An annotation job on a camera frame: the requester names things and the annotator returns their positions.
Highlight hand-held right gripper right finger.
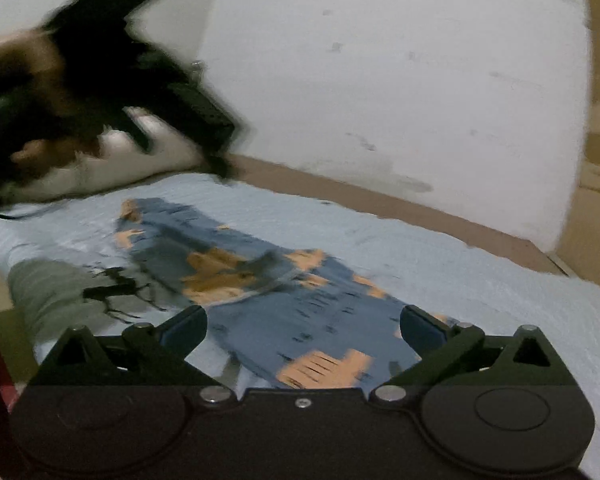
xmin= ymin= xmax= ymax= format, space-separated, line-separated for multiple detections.
xmin=369 ymin=304 xmax=579 ymax=405

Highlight blue car print pants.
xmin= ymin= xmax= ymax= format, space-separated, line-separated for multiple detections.
xmin=113 ymin=197 xmax=458 ymax=392

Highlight person's left hand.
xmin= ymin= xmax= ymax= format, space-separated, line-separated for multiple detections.
xmin=0 ymin=27 xmax=83 ymax=173

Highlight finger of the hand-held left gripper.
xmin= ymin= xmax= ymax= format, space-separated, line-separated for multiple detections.
xmin=166 ymin=79 xmax=249 ymax=182
xmin=121 ymin=106 xmax=155 ymax=154

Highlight plywood board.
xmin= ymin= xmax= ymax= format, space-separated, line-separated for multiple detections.
xmin=550 ymin=0 xmax=600 ymax=303

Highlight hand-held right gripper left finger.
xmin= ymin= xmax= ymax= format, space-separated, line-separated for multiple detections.
xmin=36 ymin=304 xmax=237 ymax=406

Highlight cream rolled duvet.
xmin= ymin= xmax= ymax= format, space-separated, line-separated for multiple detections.
xmin=9 ymin=110 xmax=207 ymax=202

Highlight brown wooden bed platform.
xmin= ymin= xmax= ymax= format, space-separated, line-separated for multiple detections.
xmin=227 ymin=154 xmax=577 ymax=277

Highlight light blue quilted blanket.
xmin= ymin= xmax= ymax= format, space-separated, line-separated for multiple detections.
xmin=0 ymin=172 xmax=600 ymax=480

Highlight woven straw mat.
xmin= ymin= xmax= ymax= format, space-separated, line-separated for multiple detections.
xmin=0 ymin=260 xmax=42 ymax=397

